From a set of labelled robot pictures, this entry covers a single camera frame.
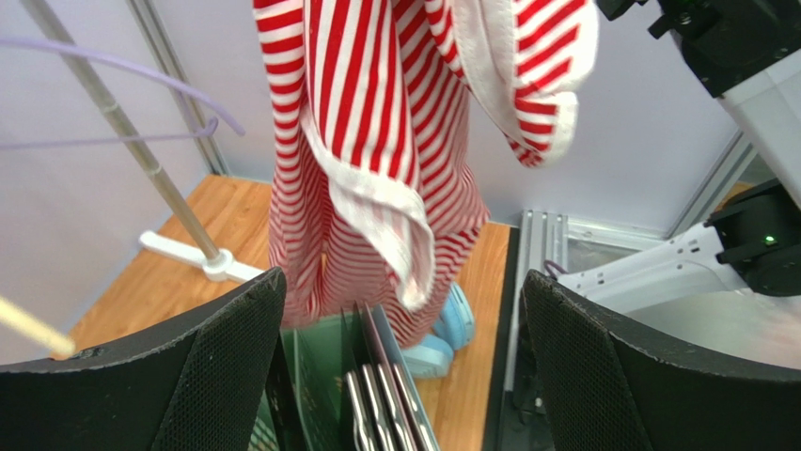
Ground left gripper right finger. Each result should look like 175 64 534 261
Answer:
522 270 800 450

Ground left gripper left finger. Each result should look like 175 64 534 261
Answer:
1 268 286 450

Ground cream wooden hanger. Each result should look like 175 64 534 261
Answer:
1 297 76 357

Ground red white striped tank top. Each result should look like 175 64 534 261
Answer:
252 0 599 348

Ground purple plastic hanger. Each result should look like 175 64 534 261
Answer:
0 35 246 151

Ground green plastic file organizer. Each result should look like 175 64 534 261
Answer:
248 314 351 450

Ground blue headphones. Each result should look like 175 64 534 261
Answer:
401 283 476 380

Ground pink booklets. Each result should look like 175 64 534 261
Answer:
341 303 440 451

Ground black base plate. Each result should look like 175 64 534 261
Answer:
481 227 553 450

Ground aluminium frame rail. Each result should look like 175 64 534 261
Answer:
515 132 767 359

